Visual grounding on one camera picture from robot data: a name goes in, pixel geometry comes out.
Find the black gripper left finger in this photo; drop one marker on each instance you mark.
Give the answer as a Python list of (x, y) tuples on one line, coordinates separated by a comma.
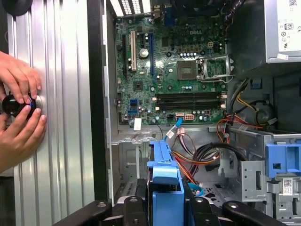
[(135, 212)]

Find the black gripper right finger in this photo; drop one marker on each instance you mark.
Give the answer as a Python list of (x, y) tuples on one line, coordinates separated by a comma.
[(202, 212)]

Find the hard disk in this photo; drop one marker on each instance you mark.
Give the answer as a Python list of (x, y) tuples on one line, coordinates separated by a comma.
[(167, 207)]

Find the grey metal disk bay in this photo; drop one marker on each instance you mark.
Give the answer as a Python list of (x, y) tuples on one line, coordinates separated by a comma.
[(131, 155)]

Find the person right hand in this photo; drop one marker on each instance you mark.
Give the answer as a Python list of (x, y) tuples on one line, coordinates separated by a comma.
[(21, 141)]

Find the person left hand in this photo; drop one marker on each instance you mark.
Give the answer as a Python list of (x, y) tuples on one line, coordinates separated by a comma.
[(18, 75)]

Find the white board sticker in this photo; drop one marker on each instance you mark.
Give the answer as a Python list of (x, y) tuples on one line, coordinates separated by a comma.
[(137, 123)]

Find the blue plastic drive latch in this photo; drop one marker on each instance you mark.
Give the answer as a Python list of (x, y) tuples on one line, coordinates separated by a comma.
[(282, 160)]

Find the black PC case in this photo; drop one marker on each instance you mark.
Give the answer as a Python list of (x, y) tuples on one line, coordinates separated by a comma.
[(95, 94)]

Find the black chipset chip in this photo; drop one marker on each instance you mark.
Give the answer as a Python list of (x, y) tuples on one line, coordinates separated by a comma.
[(138, 86)]

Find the CPU socket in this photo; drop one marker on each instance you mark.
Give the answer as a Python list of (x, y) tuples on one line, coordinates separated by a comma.
[(187, 70)]

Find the metal socket cover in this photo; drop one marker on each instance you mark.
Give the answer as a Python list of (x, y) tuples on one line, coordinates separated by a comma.
[(229, 67)]

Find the black expansion slot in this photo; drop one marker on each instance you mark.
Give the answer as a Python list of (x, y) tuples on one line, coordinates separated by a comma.
[(124, 55)]

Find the silver coin battery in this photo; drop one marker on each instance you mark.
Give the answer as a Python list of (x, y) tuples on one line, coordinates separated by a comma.
[(143, 53)]

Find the blue expansion slot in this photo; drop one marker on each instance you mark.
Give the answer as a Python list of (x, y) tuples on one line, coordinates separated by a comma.
[(151, 54)]

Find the white expansion slot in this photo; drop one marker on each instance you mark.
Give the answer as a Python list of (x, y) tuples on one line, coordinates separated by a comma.
[(133, 51)]

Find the green motherboard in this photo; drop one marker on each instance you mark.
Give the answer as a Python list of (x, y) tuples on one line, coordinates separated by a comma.
[(164, 47)]

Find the grey power supply unit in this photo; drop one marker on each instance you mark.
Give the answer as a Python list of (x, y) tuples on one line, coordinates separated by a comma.
[(247, 35)]

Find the blue VGA port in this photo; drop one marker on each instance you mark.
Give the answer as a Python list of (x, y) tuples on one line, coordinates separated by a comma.
[(169, 17)]

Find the black case fan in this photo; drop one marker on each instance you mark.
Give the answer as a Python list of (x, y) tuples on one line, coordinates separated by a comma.
[(200, 5)]

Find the black round knob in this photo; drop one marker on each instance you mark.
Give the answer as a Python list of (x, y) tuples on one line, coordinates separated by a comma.
[(17, 7)]

